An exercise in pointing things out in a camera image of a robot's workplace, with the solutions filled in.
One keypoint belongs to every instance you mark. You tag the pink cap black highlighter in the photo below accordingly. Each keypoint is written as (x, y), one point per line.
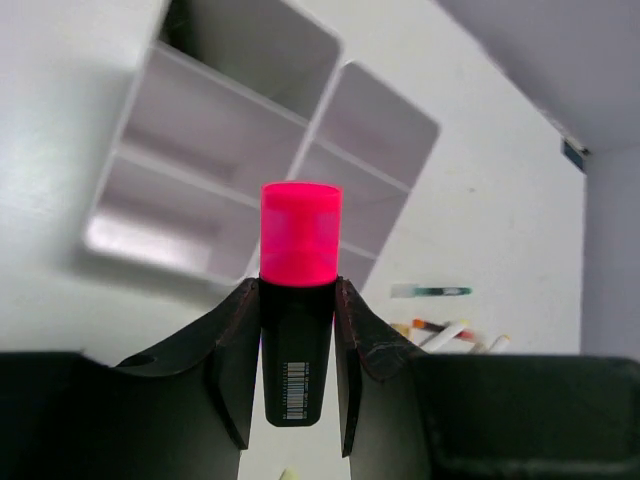
(300, 225)

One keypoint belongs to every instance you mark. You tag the pale yellow pen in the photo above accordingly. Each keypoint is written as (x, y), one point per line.
(289, 474)

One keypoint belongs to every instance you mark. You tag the dark corner label right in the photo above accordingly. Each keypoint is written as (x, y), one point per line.
(574, 155)

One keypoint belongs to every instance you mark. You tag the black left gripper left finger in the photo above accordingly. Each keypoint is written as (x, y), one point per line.
(180, 409)

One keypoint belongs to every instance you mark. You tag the red pen orange cap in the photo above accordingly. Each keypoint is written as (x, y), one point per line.
(465, 334)

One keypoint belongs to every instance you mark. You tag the right white divided organizer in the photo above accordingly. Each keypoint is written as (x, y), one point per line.
(373, 143)

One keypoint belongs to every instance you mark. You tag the left white divided organizer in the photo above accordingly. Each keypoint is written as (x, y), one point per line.
(221, 104)

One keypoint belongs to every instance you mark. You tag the tan eraser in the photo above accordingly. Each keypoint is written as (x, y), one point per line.
(402, 329)

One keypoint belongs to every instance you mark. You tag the green gel pen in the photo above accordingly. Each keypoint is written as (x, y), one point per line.
(414, 291)

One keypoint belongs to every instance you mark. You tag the white divided organizer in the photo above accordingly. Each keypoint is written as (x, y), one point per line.
(221, 104)
(373, 143)

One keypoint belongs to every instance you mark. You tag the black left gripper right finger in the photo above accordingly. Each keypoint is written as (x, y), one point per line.
(408, 414)

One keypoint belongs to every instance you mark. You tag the white marker yellow cap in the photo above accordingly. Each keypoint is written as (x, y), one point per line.
(438, 340)

